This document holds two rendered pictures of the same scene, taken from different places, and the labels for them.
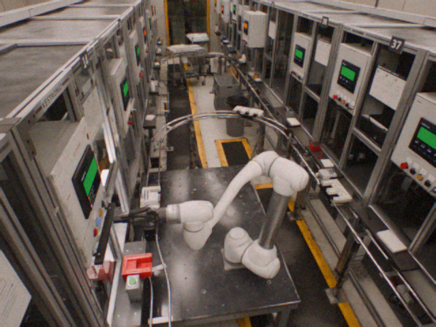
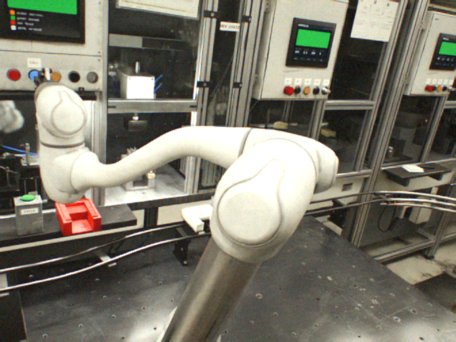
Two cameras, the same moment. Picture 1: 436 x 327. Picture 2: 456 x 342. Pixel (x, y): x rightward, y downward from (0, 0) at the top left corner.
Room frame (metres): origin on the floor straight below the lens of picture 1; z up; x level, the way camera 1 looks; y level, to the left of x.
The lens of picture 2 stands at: (0.95, -0.88, 1.69)
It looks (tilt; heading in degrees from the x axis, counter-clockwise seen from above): 21 degrees down; 66
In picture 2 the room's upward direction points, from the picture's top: 8 degrees clockwise
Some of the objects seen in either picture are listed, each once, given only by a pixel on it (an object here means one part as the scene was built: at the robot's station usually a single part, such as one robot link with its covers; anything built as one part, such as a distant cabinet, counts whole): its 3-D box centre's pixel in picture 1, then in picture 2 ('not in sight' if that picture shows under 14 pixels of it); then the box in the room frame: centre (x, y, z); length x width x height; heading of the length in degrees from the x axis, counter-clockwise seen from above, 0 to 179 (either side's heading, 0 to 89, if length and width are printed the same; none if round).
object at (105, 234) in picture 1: (104, 229); (38, 93); (0.88, 0.53, 1.37); 0.36 x 0.04 x 0.04; 10
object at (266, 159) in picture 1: (266, 162); (290, 163); (1.36, -0.25, 1.43); 0.18 x 0.14 x 0.13; 138
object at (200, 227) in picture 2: (150, 205); (225, 218); (1.61, 0.55, 0.84); 0.36 x 0.14 x 0.10; 10
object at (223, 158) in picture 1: (236, 154); not in sight; (3.68, -0.20, 0.01); 1.00 x 0.55 x 0.01; 10
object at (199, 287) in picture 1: (202, 223); (254, 312); (1.61, 0.15, 0.66); 1.50 x 1.06 x 0.04; 10
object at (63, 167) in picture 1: (56, 192); (28, 13); (0.86, 0.67, 1.60); 0.42 x 0.29 x 0.46; 10
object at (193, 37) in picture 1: (198, 52); not in sight; (8.26, 0.75, 0.48); 0.84 x 0.58 x 0.97; 18
